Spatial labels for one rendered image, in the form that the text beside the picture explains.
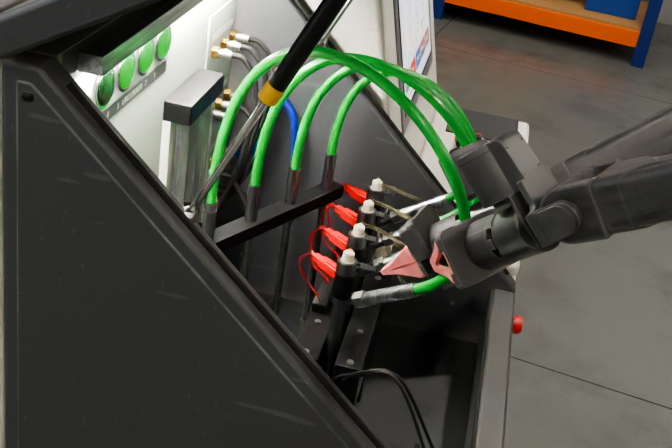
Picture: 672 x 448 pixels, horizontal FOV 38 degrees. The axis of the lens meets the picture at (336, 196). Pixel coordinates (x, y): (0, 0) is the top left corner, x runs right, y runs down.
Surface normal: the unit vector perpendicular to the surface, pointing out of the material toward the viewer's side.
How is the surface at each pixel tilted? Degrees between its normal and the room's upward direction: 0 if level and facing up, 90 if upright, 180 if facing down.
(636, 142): 61
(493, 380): 0
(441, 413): 0
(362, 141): 90
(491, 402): 0
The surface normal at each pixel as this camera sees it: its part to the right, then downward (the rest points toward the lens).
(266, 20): -0.20, 0.42
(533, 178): 0.58, -0.35
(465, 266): 0.39, -0.25
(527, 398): 0.14, -0.88
